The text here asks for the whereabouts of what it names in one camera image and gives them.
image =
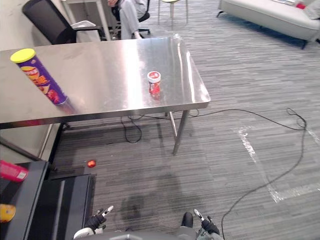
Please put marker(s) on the red cushion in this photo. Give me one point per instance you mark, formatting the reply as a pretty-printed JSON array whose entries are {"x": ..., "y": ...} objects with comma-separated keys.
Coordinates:
[{"x": 300, "y": 5}]

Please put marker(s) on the person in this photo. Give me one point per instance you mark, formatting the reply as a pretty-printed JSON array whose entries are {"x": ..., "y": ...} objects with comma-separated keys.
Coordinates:
[{"x": 128, "y": 17}]

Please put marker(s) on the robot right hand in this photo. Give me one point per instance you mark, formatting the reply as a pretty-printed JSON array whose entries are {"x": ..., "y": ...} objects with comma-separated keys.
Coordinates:
[{"x": 208, "y": 224}]

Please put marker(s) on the black shelf unit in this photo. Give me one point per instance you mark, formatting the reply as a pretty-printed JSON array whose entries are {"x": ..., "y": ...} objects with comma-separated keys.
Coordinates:
[{"x": 35, "y": 200}]

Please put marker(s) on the white sofa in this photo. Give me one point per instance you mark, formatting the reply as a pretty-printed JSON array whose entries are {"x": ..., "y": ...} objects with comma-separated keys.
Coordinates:
[{"x": 272, "y": 15}]

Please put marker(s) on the robot silver body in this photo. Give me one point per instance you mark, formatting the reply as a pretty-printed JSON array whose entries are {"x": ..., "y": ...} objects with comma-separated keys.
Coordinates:
[{"x": 140, "y": 235}]

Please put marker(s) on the yellow-green stool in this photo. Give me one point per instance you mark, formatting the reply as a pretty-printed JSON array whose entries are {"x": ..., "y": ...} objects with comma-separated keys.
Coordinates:
[{"x": 173, "y": 8}]

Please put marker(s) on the pink box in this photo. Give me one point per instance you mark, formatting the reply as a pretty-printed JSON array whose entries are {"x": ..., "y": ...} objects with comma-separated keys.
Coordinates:
[{"x": 12, "y": 171}]

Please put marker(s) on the black swivel chair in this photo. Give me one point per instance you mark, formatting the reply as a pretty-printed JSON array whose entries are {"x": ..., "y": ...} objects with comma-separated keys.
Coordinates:
[{"x": 143, "y": 18}]

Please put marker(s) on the yellow round package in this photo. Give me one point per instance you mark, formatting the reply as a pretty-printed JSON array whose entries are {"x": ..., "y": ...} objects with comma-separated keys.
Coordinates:
[{"x": 6, "y": 213}]

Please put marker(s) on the black office chair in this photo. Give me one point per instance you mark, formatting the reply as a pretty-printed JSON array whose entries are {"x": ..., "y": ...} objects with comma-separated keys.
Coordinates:
[{"x": 58, "y": 25}]

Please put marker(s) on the red gum jar white lid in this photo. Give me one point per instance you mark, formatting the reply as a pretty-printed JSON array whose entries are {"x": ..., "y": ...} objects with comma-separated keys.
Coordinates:
[{"x": 154, "y": 85}]

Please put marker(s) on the stainless steel table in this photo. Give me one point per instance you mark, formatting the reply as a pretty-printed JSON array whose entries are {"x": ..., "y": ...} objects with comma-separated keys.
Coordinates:
[{"x": 100, "y": 80}]

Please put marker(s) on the purple chips can yellow lid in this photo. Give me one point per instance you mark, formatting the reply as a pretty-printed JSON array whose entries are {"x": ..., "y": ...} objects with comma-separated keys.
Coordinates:
[{"x": 41, "y": 80}]

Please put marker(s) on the small red ball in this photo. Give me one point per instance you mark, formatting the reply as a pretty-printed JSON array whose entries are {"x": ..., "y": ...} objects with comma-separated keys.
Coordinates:
[{"x": 91, "y": 163}]

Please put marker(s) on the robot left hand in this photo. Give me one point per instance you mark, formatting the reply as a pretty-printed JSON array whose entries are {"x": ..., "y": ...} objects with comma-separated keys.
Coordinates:
[{"x": 98, "y": 220}]

